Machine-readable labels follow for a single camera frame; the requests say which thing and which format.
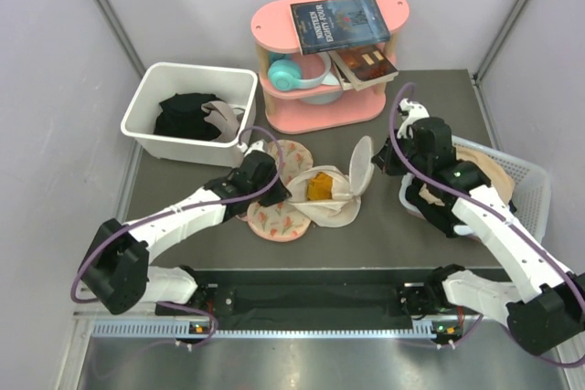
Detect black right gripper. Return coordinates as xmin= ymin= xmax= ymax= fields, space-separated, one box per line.
xmin=372 ymin=129 xmax=431 ymax=179

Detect white mesh laundry bag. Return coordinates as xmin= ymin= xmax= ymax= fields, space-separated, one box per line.
xmin=286 ymin=135 xmax=374 ymax=227

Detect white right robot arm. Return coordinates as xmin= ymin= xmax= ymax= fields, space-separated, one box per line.
xmin=372 ymin=98 xmax=584 ymax=355

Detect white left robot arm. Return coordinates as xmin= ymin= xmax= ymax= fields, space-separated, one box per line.
xmin=74 ymin=141 xmax=291 ymax=315

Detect floral mesh laundry bag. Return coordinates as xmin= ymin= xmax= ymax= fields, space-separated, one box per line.
xmin=243 ymin=140 xmax=314 ymax=242

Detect mustard yellow bra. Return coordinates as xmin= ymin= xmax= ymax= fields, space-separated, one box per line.
xmin=306 ymin=172 xmax=334 ymax=201

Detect beige bra in bin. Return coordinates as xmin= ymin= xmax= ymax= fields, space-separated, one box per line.
xmin=201 ymin=100 xmax=245 ymax=142

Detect beige cloth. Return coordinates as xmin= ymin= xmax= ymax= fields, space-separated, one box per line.
xmin=415 ymin=145 xmax=516 ymax=205

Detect white plastic bin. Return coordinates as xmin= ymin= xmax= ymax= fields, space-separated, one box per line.
xmin=121 ymin=62 xmax=258 ymax=167

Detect black garment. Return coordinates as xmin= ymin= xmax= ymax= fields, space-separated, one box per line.
xmin=154 ymin=93 xmax=219 ymax=142

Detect teal headphones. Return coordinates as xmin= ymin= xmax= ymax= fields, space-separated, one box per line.
xmin=268 ymin=53 xmax=340 ymax=91

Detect grey bowl on shelf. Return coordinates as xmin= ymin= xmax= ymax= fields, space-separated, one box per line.
xmin=302 ymin=90 xmax=344 ymax=105

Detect dark orange book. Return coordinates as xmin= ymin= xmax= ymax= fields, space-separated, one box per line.
xmin=328 ymin=45 xmax=399 ymax=90

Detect white plastic basket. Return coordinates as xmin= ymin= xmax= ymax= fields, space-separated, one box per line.
xmin=397 ymin=133 xmax=552 ymax=249

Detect pink wooden shelf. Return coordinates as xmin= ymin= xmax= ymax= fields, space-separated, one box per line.
xmin=250 ymin=0 xmax=410 ymax=134

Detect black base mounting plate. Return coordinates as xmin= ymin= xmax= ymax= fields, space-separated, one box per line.
xmin=185 ymin=282 xmax=451 ymax=320

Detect blue Nineteen Eighty-Four book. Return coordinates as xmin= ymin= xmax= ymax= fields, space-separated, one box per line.
xmin=291 ymin=0 xmax=391 ymax=55

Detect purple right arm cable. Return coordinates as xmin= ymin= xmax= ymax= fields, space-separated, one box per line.
xmin=387 ymin=82 xmax=585 ymax=368

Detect grey slotted cable duct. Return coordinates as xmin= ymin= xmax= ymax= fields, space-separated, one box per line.
xmin=90 ymin=320 xmax=463 ymax=340

